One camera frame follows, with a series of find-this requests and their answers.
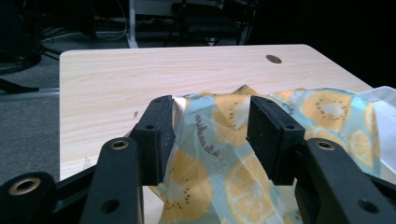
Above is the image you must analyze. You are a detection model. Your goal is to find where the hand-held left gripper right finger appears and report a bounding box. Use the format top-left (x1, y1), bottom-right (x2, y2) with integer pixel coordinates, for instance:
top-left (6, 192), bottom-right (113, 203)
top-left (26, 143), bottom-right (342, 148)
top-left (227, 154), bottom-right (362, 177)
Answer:
top-left (246, 95), bottom-right (306, 187)

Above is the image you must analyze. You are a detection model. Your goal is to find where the black metal stand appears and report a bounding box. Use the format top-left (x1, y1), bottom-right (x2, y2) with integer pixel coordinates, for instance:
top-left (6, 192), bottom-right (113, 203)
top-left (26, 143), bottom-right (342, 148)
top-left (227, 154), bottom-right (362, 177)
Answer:
top-left (0, 0), bottom-right (43, 94)

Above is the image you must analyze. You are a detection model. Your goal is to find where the white floor cable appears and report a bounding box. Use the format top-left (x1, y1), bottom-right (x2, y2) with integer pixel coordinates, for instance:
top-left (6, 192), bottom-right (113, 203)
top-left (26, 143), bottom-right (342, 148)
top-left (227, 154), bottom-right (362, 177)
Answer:
top-left (40, 0), bottom-right (129, 43)

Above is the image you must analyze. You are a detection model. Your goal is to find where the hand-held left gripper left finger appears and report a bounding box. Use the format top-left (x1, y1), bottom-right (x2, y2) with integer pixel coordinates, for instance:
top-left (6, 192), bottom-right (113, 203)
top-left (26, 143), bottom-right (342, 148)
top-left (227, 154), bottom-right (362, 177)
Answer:
top-left (129, 95), bottom-right (176, 187)

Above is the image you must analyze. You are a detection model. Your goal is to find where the aluminium floor rail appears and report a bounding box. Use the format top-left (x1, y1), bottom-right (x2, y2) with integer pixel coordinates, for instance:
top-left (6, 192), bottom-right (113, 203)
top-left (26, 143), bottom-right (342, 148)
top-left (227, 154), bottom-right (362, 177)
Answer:
top-left (0, 88), bottom-right (60, 103)

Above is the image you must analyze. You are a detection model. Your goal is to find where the fruit print fabric bag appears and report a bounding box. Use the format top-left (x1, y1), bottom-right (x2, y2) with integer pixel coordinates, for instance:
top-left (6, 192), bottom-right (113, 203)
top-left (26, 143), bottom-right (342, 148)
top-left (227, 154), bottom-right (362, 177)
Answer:
top-left (148, 84), bottom-right (382, 224)

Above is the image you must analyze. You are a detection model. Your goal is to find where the white desk leg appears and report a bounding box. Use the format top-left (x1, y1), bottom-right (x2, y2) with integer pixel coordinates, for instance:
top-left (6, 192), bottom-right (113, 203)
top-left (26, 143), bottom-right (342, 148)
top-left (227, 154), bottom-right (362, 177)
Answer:
top-left (128, 0), bottom-right (140, 49)

